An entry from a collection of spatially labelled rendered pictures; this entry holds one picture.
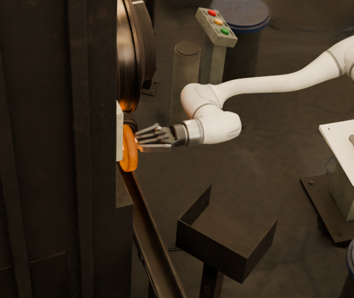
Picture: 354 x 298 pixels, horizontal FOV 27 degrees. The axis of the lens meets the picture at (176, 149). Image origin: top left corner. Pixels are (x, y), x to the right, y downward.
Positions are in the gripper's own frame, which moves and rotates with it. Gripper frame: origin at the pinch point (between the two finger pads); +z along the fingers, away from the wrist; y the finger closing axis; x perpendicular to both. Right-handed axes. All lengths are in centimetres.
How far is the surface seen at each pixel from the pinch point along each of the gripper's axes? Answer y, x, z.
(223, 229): -25.9, -23.0, -28.0
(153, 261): -32.5, -22.7, -0.1
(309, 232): 4, -80, -93
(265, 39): 142, -78, -137
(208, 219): -20.8, -22.6, -24.5
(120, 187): -20.4, 2.5, 8.8
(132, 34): 2.5, 42.5, -0.2
